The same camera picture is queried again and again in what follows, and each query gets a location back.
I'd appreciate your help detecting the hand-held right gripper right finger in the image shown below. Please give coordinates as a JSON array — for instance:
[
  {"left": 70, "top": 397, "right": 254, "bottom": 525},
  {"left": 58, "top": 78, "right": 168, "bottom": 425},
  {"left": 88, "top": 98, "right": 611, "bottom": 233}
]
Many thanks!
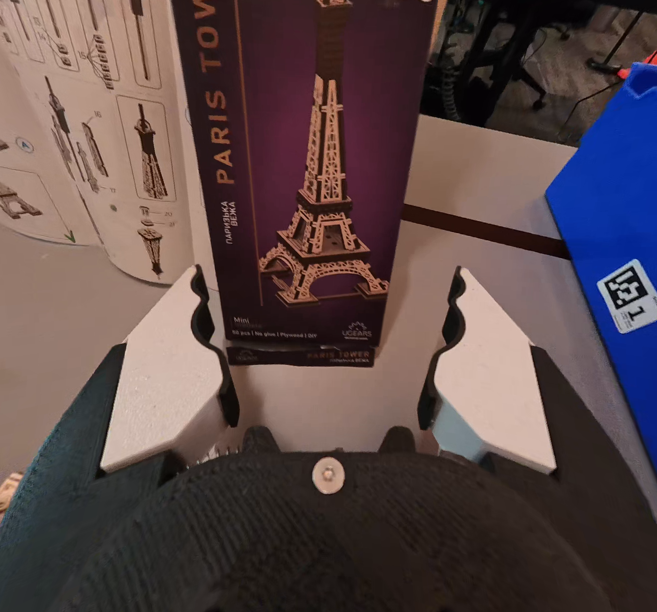
[{"left": 417, "top": 265, "right": 557, "bottom": 475}]

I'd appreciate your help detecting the purple tower kit box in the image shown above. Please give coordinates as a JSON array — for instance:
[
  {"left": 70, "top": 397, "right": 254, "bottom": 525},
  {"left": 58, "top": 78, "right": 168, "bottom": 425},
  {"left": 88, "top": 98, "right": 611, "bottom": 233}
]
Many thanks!
[{"left": 164, "top": 0, "right": 453, "bottom": 369}]

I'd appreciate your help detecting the grey desk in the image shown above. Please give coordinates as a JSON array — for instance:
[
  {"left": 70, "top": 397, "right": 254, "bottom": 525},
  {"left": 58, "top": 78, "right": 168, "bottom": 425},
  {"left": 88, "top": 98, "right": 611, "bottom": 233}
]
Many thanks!
[{"left": 0, "top": 114, "right": 657, "bottom": 520}]

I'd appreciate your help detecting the blue storage bin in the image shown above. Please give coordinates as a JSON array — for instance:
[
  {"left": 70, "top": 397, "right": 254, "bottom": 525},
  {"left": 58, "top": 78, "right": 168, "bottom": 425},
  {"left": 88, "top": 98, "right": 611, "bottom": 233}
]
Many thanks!
[{"left": 545, "top": 62, "right": 657, "bottom": 475}]

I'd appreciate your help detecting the paper assembly instruction sheet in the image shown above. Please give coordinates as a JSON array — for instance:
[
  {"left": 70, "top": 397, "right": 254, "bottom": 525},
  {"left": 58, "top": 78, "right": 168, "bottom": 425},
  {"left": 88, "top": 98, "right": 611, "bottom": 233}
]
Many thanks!
[{"left": 0, "top": 0, "right": 219, "bottom": 284}]

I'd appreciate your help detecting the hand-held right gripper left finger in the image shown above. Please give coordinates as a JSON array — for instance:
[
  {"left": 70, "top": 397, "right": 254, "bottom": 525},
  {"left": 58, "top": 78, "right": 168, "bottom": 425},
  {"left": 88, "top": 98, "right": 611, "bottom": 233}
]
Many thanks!
[{"left": 100, "top": 264, "right": 241, "bottom": 473}]

